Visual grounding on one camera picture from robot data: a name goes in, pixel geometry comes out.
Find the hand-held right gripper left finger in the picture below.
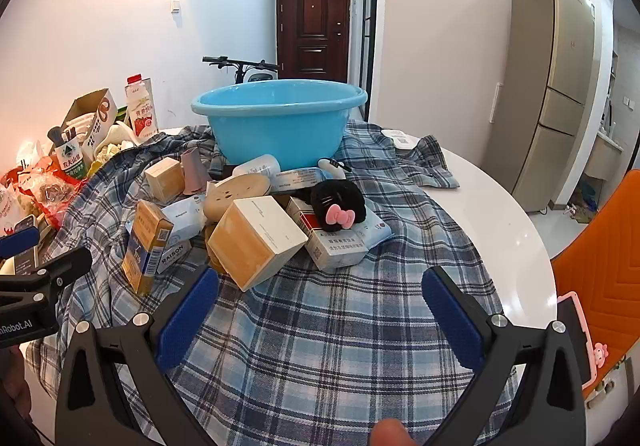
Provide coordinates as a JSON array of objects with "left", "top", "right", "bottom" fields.
[{"left": 55, "top": 267, "right": 221, "bottom": 446}]

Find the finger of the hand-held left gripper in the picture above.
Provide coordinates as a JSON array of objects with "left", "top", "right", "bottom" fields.
[
  {"left": 27, "top": 246, "right": 94, "bottom": 292},
  {"left": 0, "top": 227, "right": 41, "bottom": 261}
]

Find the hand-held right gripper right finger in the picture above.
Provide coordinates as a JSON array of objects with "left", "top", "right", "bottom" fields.
[{"left": 421, "top": 266, "right": 587, "bottom": 446}]

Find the large tan and white box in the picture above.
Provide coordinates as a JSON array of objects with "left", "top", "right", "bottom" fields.
[{"left": 206, "top": 196, "right": 309, "bottom": 292}]

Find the black plush clip pink bow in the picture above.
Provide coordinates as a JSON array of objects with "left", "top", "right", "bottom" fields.
[{"left": 310, "top": 179, "right": 370, "bottom": 233}]

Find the blue plastic basin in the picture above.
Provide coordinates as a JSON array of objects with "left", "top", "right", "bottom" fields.
[{"left": 191, "top": 79, "right": 369, "bottom": 173}]

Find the person's right hand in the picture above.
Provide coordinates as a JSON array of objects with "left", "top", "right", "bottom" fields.
[{"left": 369, "top": 418, "right": 414, "bottom": 446}]

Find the pile of snack bags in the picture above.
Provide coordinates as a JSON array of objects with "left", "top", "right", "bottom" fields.
[{"left": 0, "top": 141, "right": 90, "bottom": 247}]

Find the yellow and blue carton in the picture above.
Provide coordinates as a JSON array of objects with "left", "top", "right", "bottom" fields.
[{"left": 121, "top": 200, "right": 175, "bottom": 297}]

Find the white and blue box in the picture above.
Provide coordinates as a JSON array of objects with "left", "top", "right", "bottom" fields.
[{"left": 157, "top": 196, "right": 208, "bottom": 274}]

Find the green label water bottle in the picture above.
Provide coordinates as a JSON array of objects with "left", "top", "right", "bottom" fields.
[{"left": 48, "top": 126, "right": 91, "bottom": 180}]

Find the blue tissue packet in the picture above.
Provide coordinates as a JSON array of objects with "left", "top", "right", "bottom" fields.
[{"left": 350, "top": 210, "right": 394, "bottom": 253}]

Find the blue plaid shirt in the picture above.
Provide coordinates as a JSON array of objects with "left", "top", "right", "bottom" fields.
[{"left": 25, "top": 121, "right": 517, "bottom": 446}]

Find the pink case phone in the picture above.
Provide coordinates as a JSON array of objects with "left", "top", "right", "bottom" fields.
[{"left": 556, "top": 292, "right": 609, "bottom": 388}]

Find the round beige perforated disc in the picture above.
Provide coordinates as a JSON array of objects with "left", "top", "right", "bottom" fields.
[{"left": 202, "top": 174, "right": 272, "bottom": 223}]

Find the small tan box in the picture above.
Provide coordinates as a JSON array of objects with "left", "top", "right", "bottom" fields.
[{"left": 144, "top": 157, "right": 187, "bottom": 203}]

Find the red and white box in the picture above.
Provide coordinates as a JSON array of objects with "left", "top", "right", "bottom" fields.
[{"left": 286, "top": 197, "right": 369, "bottom": 271}]

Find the open cardboard snack box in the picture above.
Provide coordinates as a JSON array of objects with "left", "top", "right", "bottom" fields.
[{"left": 62, "top": 87, "right": 120, "bottom": 163}]

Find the small pink cup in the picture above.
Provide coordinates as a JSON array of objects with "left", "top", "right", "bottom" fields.
[{"left": 180, "top": 148, "right": 209, "bottom": 194}]

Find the orange chair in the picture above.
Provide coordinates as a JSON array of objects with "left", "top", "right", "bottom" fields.
[{"left": 550, "top": 170, "right": 640, "bottom": 427}]

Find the white plastic bottle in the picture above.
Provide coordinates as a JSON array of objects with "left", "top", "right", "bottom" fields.
[{"left": 231, "top": 154, "right": 282, "bottom": 183}]

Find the white and blue packet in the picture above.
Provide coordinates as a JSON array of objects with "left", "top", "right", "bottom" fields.
[{"left": 270, "top": 167, "right": 326, "bottom": 195}]

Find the red cap milk carton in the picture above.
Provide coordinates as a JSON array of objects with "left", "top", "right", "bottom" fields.
[{"left": 124, "top": 74, "right": 160, "bottom": 138}]

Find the white flat case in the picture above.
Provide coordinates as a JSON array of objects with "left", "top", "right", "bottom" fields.
[{"left": 381, "top": 128, "right": 424, "bottom": 153}]

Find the white and black clip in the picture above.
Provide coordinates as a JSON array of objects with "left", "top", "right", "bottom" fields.
[{"left": 318, "top": 157, "right": 352, "bottom": 183}]

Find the white sink cabinet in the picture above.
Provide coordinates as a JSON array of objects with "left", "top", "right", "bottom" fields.
[{"left": 584, "top": 125, "right": 626, "bottom": 183}]

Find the beige refrigerator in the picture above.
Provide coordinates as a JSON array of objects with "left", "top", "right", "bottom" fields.
[{"left": 481, "top": 0, "right": 597, "bottom": 215}]

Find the black bicycle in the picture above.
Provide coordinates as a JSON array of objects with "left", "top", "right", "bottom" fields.
[{"left": 202, "top": 55, "right": 280, "bottom": 85}]

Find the black framed glass door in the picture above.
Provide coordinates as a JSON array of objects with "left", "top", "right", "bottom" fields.
[{"left": 362, "top": 0, "right": 380, "bottom": 123}]

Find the dark red entrance door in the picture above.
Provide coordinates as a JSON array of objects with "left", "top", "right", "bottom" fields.
[{"left": 276, "top": 0, "right": 351, "bottom": 82}]

